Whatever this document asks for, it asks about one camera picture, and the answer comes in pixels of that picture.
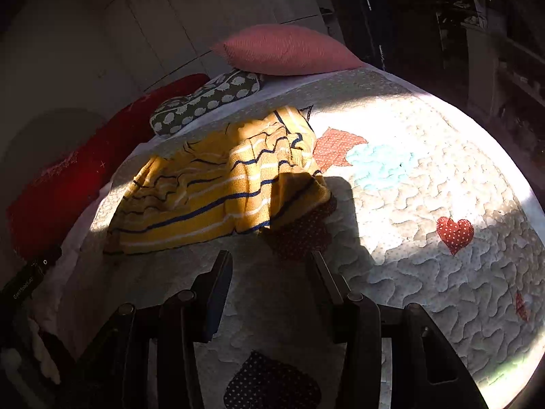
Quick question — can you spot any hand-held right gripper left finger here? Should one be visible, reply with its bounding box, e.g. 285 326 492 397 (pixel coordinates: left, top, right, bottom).
64 251 234 409

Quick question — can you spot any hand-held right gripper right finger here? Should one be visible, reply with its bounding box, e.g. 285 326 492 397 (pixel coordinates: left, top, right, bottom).
311 251 488 409

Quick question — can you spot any yellow striped sweater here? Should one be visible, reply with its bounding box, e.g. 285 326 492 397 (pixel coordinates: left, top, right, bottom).
104 106 337 256

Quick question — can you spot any white bed sheet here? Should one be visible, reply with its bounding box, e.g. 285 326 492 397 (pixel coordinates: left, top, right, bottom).
26 76 324 350

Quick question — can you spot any white fuzzy cloth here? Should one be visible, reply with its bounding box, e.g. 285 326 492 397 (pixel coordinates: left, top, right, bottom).
0 324 62 386

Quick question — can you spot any red pillow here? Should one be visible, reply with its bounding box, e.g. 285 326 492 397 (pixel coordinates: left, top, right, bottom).
6 73 211 260

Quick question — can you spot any patchwork heart quilt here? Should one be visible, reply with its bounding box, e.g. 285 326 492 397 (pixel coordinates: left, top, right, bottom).
55 68 545 409

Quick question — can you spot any grey hedgehog print pillow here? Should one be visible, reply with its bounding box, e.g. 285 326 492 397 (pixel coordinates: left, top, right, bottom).
150 69 265 138

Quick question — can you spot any pink pillow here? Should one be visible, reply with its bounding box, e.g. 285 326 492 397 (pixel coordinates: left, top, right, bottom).
212 25 367 76

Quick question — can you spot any white wardrobe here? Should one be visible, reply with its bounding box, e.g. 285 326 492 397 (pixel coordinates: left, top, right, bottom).
0 0 341 116

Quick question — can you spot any cluttered shelf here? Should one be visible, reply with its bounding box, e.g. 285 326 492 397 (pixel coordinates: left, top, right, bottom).
426 0 545 120

